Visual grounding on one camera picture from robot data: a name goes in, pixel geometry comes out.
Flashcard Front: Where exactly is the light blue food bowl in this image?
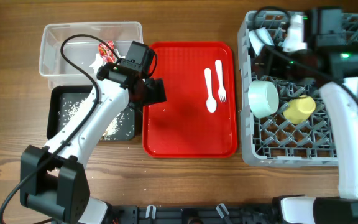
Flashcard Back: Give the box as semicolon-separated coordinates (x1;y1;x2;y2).
249;27;275;56

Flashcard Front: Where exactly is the mint green bowl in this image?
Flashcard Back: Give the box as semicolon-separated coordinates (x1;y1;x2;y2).
248;81;279;119

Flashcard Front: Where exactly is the white rice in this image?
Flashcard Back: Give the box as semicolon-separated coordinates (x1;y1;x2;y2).
57;96;135;141

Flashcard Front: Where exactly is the red snack wrapper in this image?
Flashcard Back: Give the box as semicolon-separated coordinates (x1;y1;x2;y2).
98;40;117;63

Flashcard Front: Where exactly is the yellow plastic cup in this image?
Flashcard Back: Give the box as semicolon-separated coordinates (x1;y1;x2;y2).
283;95;316;124

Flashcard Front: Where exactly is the white plastic fork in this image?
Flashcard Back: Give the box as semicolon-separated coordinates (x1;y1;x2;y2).
214;60;227;103

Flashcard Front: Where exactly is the white plastic spoon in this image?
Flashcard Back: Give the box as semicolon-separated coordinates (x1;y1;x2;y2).
204;68;217;113

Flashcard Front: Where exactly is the white napkin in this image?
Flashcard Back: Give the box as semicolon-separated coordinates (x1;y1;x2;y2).
90;54;118;74

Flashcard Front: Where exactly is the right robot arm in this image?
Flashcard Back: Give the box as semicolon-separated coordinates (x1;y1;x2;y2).
255;7;358;223

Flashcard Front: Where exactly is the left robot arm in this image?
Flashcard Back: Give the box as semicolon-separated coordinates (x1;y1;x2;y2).
19;42;166;223

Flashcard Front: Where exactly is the grey dishwasher rack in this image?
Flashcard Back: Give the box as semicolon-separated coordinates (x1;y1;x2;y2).
237;7;358;167

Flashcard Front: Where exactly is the black waste tray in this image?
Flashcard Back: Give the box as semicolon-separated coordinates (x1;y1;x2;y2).
47;86;135;141

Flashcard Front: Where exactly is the red serving tray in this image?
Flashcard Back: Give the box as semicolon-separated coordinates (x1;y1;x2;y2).
142;42;238;158

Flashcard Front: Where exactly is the clear plastic bin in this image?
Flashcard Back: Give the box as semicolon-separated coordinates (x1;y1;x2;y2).
39;21;144;89

